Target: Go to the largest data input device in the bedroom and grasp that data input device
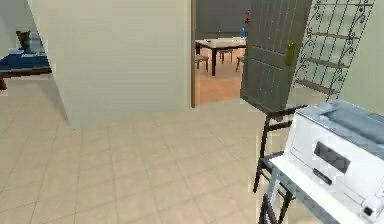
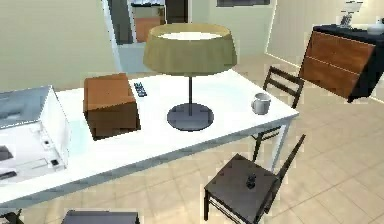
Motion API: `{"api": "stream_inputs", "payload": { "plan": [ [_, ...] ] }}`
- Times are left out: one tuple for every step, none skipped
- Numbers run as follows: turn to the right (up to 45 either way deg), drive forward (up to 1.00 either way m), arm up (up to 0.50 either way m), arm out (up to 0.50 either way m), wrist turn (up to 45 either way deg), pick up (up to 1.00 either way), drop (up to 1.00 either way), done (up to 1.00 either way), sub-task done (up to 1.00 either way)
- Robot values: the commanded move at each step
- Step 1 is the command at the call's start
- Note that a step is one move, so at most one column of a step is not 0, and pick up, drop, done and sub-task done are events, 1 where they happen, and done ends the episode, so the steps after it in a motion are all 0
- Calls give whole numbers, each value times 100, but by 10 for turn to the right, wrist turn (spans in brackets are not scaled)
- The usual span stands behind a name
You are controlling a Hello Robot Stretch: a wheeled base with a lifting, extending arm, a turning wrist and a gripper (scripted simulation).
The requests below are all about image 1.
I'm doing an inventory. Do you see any brown wooden chair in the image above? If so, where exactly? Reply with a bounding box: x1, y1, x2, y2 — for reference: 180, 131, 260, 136
195, 54, 210, 73
235, 55, 246, 73
218, 49, 234, 65

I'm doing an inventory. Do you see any dark dining table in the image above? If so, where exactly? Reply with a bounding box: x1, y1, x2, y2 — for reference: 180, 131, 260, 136
195, 37, 248, 77

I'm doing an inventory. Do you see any grey-green room door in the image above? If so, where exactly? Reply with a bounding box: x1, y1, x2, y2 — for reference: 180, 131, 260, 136
240, 0, 314, 114

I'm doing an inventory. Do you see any white and grey printer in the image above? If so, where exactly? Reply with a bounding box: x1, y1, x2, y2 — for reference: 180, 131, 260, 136
283, 99, 384, 224

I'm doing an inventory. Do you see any grey pillow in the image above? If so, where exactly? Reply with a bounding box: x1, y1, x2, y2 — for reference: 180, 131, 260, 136
29, 31, 46, 55

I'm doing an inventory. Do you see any yellow-green door handle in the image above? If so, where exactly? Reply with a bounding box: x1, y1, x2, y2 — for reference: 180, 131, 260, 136
285, 41, 298, 67

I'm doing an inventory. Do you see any white table with black frame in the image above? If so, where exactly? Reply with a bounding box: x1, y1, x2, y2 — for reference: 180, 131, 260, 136
258, 150, 371, 224

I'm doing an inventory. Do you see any black wire wall shelf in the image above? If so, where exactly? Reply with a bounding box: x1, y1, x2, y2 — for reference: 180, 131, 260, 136
291, 0, 377, 102

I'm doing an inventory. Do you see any blue bed with wooden frame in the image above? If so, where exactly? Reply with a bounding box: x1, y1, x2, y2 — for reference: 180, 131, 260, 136
0, 47, 53, 92

